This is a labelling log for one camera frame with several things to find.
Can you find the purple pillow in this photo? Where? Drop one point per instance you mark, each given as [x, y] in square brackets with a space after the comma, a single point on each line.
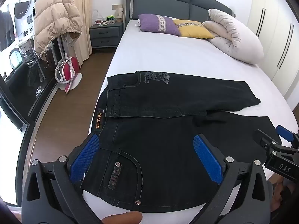
[157, 24]

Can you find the black denim pants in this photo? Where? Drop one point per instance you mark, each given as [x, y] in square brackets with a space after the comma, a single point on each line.
[163, 142]

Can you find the black framed glass door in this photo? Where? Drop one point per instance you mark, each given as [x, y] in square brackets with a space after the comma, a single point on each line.
[25, 86]

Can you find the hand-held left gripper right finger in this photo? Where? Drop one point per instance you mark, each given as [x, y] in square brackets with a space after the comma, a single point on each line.
[207, 158]

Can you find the beige puffer jacket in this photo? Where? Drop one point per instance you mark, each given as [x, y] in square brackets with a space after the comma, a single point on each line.
[55, 21]

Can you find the white washing machine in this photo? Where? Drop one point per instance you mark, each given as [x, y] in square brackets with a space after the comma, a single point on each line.
[23, 11]

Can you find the grey nightstand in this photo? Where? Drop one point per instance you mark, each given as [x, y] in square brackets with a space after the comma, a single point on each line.
[105, 35]

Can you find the white bed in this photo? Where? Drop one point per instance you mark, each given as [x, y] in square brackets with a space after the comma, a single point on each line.
[177, 56]

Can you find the grey padded headboard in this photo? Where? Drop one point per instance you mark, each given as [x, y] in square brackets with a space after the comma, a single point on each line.
[163, 2]

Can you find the beige curtain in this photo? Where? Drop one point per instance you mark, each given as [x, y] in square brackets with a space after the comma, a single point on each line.
[81, 4]

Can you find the white wardrobe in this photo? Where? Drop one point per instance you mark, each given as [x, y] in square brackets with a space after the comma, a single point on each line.
[273, 28]

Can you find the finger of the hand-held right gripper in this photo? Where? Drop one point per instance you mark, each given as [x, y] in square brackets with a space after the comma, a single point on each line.
[280, 165]
[284, 132]

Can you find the cream folded duvet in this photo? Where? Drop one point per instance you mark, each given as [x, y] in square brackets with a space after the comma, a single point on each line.
[233, 37]

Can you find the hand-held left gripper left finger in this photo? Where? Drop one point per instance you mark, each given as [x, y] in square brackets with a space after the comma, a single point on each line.
[86, 156]

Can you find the yellow pillow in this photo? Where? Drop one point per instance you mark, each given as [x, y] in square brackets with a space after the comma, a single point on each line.
[193, 29]

